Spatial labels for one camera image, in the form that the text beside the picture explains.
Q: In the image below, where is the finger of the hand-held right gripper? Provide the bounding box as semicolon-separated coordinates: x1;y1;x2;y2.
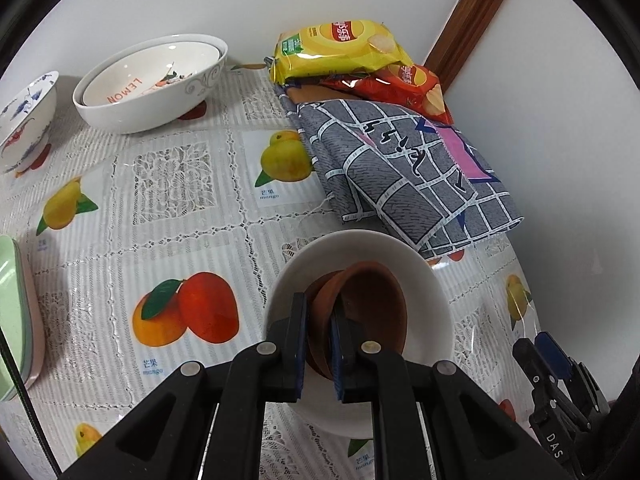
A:
512;338;563;421
534;332;610;418

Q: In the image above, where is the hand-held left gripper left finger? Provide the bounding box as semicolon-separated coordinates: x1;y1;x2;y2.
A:
60;291;307;480

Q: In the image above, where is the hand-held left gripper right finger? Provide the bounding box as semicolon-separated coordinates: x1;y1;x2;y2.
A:
327;302;566;480

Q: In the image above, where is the small brown bowl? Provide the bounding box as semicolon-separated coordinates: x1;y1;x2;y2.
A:
305;271;351;382
340;259;409;361

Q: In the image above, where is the plain white bowl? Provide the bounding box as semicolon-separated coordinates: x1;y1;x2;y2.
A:
263;230;456;438

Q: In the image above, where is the green square plate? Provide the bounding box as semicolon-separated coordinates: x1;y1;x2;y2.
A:
0;235;27;402

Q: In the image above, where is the fruit print lace tablecloth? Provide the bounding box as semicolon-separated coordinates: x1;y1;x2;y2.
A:
0;55;547;480

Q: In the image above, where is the grey checked cloth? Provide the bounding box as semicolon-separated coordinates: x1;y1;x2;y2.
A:
277;85;526;261

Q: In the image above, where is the red chips bag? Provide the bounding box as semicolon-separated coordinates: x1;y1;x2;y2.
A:
320;64;454;126

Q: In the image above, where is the white bowl grey scroll pattern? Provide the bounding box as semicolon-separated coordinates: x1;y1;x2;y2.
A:
72;34;229;135

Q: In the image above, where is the yellow chips bag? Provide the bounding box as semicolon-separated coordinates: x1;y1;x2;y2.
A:
270;20;415;86

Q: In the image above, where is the white bowl orange lettering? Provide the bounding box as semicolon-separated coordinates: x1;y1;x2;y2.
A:
81;42;222;107

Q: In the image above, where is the blue crane pattern bowl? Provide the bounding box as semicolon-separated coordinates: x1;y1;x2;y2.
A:
0;71;60;176

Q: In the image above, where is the black cable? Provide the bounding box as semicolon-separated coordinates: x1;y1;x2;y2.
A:
0;320;62;476

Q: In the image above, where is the brown wooden door frame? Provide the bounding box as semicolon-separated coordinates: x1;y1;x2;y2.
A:
425;0;527;97

